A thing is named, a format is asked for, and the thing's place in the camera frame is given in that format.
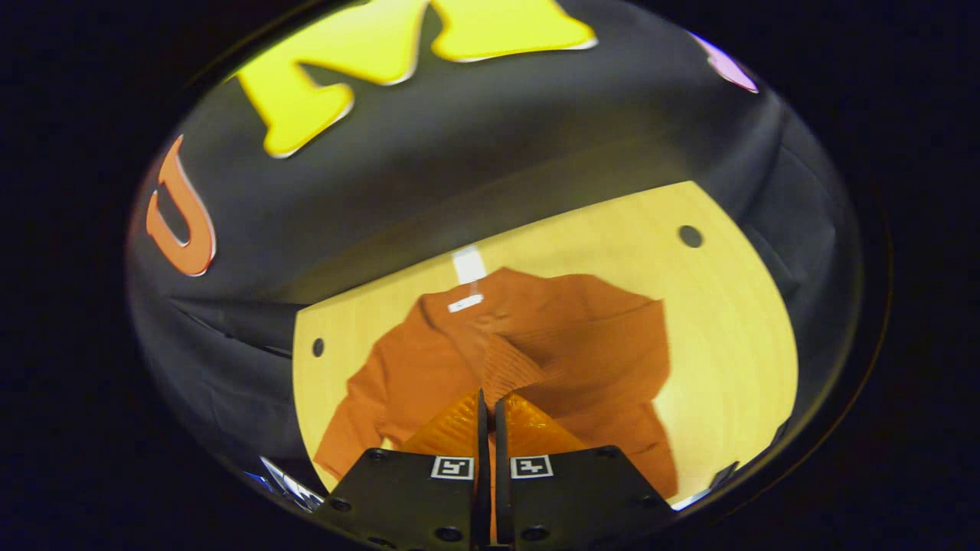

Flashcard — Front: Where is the white tape strip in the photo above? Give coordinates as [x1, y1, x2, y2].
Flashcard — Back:
[452, 245, 488, 285]

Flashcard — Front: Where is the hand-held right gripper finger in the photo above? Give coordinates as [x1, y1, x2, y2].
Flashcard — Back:
[314, 389, 491, 551]
[494, 392, 678, 551]

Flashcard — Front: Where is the orange button-up shirt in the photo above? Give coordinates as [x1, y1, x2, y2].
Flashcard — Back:
[314, 266, 678, 502]

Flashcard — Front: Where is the black backdrop cloth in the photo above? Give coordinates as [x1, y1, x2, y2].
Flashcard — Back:
[126, 0, 862, 491]

